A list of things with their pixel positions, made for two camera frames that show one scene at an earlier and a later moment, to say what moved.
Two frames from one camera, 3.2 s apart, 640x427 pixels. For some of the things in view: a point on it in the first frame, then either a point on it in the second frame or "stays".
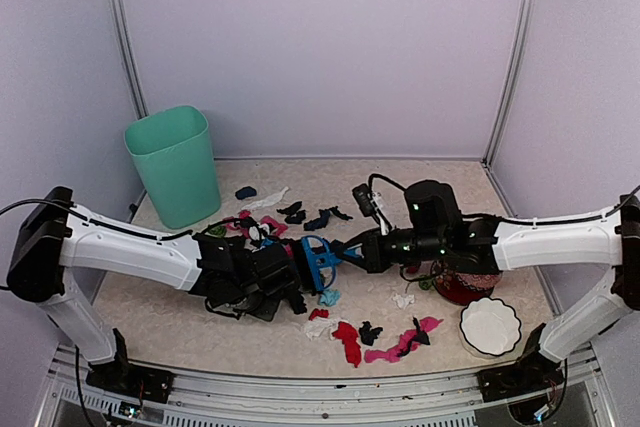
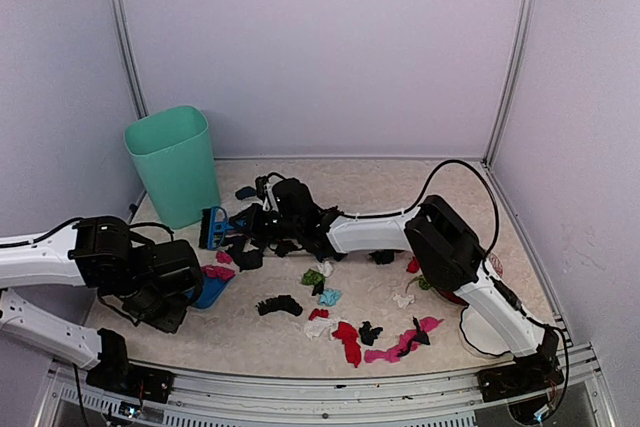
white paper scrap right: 403,300 stays
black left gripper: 277,294 → 169,322
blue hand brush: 322,261 → 214,227
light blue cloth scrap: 330,297 stays
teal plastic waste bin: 175,146 stays
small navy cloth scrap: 245,192 stays
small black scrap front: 367,334 stays
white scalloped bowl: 490,326 stays
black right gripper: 374,261 → 251,226
